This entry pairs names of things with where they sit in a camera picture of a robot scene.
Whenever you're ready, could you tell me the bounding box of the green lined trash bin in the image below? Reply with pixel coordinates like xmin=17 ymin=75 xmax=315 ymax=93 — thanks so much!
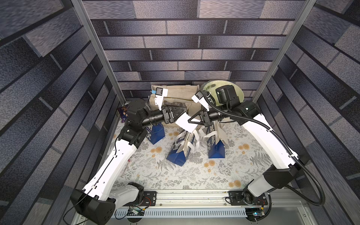
xmin=200 ymin=80 xmax=245 ymax=116

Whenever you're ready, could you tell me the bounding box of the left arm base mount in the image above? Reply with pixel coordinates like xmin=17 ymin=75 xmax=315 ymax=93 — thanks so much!
xmin=123 ymin=191 xmax=157 ymax=208

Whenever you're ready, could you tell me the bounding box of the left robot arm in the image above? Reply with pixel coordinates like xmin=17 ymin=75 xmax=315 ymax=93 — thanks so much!
xmin=70 ymin=99 xmax=187 ymax=225

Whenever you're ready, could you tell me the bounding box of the white paper receipt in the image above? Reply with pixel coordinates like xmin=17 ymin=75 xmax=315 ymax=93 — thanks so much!
xmin=176 ymin=115 xmax=198 ymax=133

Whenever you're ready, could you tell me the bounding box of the black corrugated cable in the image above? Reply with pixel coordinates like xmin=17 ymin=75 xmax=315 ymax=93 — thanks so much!
xmin=205 ymin=92 xmax=326 ymax=206

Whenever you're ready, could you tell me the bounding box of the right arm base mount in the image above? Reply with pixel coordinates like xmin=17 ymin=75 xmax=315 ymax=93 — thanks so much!
xmin=228 ymin=190 xmax=268 ymax=206

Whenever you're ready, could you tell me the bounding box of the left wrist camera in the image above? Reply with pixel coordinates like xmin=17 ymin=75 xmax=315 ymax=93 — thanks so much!
xmin=151 ymin=87 xmax=168 ymax=111

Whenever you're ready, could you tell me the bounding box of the beige canvas tote bag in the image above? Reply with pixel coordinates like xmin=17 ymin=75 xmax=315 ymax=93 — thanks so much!
xmin=151 ymin=85 xmax=202 ymax=116

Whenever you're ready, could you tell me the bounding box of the blue white bag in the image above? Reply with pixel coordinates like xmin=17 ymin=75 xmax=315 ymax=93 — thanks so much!
xmin=199 ymin=121 xmax=228 ymax=158
xmin=146 ymin=123 xmax=165 ymax=145
xmin=166 ymin=129 xmax=200 ymax=166

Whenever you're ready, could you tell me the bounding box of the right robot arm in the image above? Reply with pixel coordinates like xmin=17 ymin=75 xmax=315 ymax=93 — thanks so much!
xmin=192 ymin=85 xmax=301 ymax=205

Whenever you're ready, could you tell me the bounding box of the floral table mat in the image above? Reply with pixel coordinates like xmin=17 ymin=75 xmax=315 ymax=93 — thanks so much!
xmin=112 ymin=119 xmax=272 ymax=191

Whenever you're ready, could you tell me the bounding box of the purple snack packet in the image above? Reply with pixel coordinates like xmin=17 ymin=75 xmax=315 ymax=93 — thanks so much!
xmin=117 ymin=104 xmax=129 ymax=123

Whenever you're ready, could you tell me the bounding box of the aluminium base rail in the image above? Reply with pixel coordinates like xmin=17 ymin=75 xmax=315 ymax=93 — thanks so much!
xmin=111 ymin=189 xmax=309 ymax=222

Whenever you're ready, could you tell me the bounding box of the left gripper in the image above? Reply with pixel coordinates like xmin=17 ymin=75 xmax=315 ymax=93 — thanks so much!
xmin=140 ymin=104 xmax=186 ymax=129

